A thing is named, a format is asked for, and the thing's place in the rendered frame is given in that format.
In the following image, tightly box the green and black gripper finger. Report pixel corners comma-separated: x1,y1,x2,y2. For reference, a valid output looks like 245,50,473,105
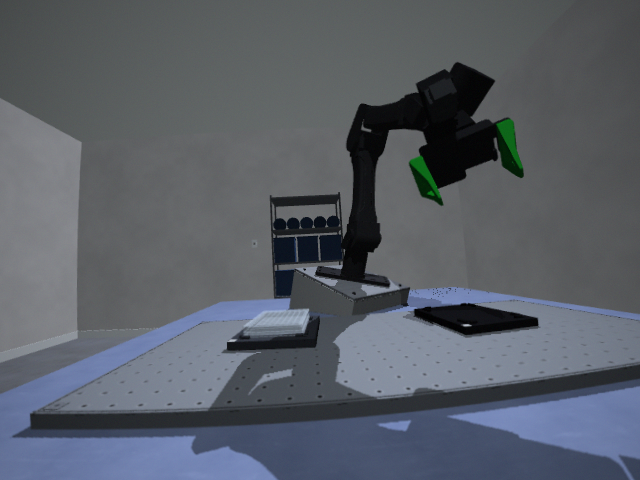
409,156,443,206
496,119,524,178

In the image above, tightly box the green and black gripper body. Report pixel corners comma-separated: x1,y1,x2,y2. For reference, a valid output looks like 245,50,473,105
419,117,510,189

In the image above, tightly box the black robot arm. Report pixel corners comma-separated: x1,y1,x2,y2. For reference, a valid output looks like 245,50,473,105
316,62,495,287

